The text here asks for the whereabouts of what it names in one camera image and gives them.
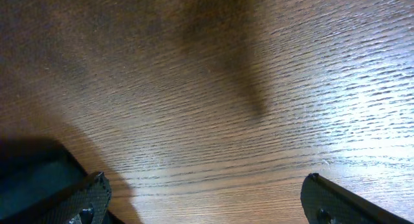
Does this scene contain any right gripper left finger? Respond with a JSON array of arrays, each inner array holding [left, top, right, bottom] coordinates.
[[6, 171, 113, 224]]

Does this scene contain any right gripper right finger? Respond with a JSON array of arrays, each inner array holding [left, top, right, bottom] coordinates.
[[300, 173, 413, 224]]

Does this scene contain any dark teal t-shirt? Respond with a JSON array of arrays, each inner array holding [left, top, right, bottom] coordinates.
[[1, 137, 121, 224]]

